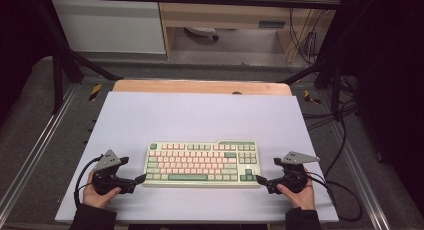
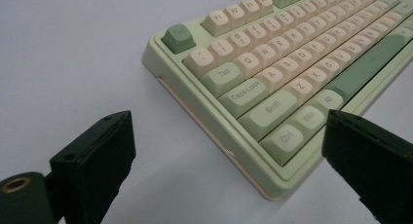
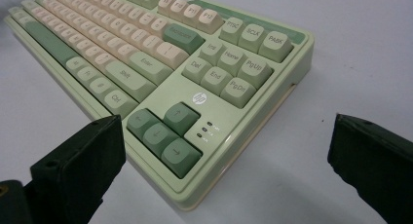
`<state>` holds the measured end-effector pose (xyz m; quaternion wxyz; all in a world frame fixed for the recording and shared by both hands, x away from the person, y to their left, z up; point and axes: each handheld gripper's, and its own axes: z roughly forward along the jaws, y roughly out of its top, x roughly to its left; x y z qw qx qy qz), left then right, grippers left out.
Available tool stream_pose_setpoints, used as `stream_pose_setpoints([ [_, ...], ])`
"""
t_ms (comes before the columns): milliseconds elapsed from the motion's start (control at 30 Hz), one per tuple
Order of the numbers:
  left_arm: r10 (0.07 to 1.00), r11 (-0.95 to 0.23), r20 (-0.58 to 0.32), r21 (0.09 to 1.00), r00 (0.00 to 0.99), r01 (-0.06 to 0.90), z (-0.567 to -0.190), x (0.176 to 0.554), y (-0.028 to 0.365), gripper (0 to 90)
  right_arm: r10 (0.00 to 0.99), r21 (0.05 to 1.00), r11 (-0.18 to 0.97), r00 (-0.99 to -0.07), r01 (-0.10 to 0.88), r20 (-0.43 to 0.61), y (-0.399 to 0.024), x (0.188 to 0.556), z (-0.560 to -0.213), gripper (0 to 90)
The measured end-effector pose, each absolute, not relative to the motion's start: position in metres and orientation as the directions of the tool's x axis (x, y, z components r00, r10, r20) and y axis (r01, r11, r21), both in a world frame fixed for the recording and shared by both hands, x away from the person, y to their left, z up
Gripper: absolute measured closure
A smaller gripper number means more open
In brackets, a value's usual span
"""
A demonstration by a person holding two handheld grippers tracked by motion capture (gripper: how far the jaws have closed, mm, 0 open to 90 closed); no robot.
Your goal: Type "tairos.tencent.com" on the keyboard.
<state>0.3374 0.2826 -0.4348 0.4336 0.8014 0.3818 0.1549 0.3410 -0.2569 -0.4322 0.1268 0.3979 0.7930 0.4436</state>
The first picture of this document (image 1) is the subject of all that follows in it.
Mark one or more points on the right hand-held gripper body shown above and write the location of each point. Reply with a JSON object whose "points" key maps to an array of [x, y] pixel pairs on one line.
{"points": [[293, 176]]}

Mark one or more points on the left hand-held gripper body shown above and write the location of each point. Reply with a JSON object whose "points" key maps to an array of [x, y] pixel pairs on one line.
{"points": [[106, 180]]}

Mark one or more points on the green and cream keyboard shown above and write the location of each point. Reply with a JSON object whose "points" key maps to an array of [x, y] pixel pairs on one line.
{"points": [[200, 164]]}

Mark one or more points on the person's left hand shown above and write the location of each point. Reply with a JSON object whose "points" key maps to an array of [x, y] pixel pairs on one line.
{"points": [[98, 200]]}

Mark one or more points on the person's right hand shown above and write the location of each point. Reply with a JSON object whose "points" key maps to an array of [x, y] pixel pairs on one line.
{"points": [[303, 200]]}

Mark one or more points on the wooden table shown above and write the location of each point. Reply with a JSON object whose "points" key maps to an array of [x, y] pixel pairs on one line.
{"points": [[200, 87]]}

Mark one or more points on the black curtain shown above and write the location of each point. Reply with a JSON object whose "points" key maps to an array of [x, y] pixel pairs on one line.
{"points": [[393, 90], [16, 40]]}

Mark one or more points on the white cabinet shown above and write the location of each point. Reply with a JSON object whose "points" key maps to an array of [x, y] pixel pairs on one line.
{"points": [[110, 26]]}

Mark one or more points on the office chair base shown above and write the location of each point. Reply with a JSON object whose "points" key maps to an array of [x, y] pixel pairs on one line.
{"points": [[201, 31]]}

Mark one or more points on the wooden desk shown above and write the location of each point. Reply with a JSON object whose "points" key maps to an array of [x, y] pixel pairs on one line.
{"points": [[230, 15]]}

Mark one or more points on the aluminium rail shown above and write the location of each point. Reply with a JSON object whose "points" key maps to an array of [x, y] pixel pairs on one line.
{"points": [[36, 146], [363, 183]]}

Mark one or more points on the black metal frame leg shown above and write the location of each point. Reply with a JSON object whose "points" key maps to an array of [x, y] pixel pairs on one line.
{"points": [[335, 86], [58, 76]]}

